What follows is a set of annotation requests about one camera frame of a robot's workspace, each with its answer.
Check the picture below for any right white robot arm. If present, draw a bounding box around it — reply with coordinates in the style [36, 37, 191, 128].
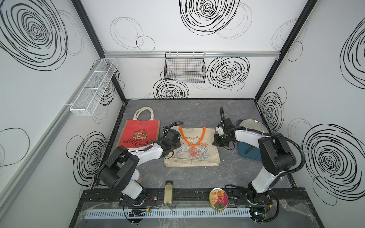
[213, 118, 297, 193]

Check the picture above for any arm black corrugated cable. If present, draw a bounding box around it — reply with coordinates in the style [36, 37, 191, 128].
[163, 121, 184, 132]
[219, 106, 306, 177]

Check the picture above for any round candy tin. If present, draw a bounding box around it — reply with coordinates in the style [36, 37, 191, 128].
[209, 188, 229, 211]

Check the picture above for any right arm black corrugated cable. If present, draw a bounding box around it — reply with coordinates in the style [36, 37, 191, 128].
[219, 106, 306, 177]

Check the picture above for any black wire wall basket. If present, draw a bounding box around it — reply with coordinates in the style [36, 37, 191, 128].
[163, 52, 207, 83]

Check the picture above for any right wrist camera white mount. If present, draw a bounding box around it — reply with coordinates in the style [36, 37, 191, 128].
[215, 124, 224, 136]

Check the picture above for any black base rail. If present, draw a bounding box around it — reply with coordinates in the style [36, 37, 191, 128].
[78, 188, 309, 207]

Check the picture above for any white slotted cable duct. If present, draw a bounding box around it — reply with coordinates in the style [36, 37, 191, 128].
[85, 208, 251, 219]

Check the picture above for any white wire wall shelf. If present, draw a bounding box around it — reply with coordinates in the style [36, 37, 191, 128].
[70, 59, 118, 116]

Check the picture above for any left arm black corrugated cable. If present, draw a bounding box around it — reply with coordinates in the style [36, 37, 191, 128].
[163, 121, 184, 132]

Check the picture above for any cream floral canvas tote bag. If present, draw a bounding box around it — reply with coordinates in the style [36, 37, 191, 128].
[164, 126, 221, 167]

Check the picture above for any red Christmas jute bag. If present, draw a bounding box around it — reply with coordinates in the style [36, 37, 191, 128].
[118, 107, 160, 149]

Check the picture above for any gold bottle with black cap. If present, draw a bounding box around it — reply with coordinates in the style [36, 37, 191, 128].
[163, 180, 173, 205]

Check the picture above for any teal plastic tray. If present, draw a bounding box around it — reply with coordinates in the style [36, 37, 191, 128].
[237, 120, 269, 161]

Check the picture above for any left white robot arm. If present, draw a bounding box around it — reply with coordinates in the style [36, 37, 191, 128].
[96, 129, 181, 205]

